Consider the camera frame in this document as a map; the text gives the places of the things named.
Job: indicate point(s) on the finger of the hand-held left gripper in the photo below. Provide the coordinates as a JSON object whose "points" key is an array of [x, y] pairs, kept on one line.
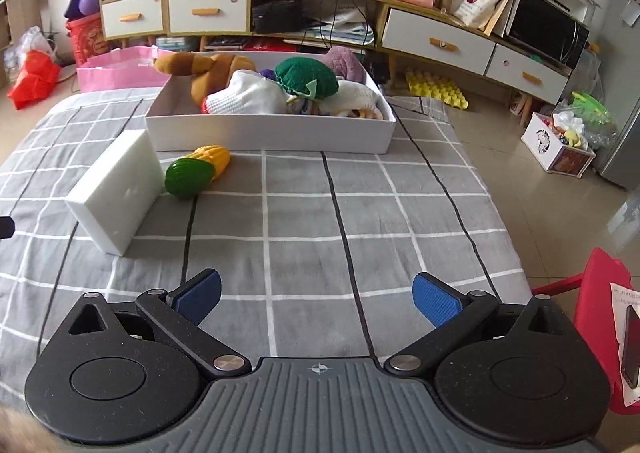
{"points": [[5, 228]]}

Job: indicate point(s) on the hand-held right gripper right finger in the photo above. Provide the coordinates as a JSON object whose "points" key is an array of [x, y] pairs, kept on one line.
{"points": [[435, 300]]}

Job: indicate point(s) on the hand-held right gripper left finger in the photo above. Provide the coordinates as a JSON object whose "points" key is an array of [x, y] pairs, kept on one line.
{"points": [[197, 295]]}

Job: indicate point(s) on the white cardboard box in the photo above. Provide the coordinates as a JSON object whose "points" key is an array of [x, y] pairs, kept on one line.
{"points": [[275, 135]]}

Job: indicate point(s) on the green plush cushion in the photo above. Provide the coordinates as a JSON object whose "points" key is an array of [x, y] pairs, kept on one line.
{"points": [[305, 75]]}

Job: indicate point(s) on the white foam block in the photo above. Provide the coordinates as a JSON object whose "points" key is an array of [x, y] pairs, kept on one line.
{"points": [[115, 198]]}

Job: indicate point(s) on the grey checked blanket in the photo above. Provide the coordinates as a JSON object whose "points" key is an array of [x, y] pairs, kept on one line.
{"points": [[300, 233]]}

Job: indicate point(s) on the yellow toy corn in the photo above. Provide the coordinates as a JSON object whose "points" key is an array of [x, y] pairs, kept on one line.
{"points": [[200, 168]]}

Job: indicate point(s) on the red plastic bag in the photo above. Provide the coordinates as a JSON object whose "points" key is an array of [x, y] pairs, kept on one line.
{"points": [[32, 80]]}

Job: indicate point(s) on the red chair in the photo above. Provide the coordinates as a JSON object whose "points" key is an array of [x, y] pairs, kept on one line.
{"points": [[595, 293]]}

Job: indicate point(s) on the white paper note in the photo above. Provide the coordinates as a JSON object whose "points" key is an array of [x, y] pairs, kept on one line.
{"points": [[619, 295]]}

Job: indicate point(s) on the white plastic bag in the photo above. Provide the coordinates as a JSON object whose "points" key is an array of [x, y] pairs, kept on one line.
{"points": [[30, 40]]}

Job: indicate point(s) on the cardboard box of toys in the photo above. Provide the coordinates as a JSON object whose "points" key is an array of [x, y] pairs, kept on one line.
{"points": [[555, 150]]}

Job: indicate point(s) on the pink bag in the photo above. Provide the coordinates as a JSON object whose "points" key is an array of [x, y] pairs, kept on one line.
{"points": [[125, 75]]}

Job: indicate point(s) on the black smartphone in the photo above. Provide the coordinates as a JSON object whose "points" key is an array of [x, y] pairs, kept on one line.
{"points": [[631, 348]]}

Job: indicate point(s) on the red gift box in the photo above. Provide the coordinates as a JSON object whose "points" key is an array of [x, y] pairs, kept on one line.
{"points": [[87, 38]]}

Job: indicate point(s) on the yellow egg tray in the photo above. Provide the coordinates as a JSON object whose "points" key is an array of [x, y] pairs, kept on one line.
{"points": [[437, 89]]}

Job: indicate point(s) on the wooden shelf unit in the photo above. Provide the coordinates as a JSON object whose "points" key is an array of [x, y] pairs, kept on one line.
{"points": [[22, 8]]}

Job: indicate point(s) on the brown plush toy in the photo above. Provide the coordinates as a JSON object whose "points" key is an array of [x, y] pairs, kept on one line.
{"points": [[210, 65]]}

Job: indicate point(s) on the green plastic bag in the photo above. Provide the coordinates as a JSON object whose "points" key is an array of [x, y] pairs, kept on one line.
{"points": [[595, 108]]}

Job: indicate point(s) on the purple plush toy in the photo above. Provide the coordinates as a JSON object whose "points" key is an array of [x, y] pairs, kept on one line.
{"points": [[345, 63]]}

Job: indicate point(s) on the wooden cabinet with white drawers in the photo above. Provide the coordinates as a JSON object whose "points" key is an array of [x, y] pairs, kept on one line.
{"points": [[440, 40]]}

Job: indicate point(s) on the black bag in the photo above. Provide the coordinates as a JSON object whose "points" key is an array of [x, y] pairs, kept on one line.
{"points": [[277, 15]]}

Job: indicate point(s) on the black microwave oven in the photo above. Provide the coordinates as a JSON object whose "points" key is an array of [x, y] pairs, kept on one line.
{"points": [[545, 30]]}

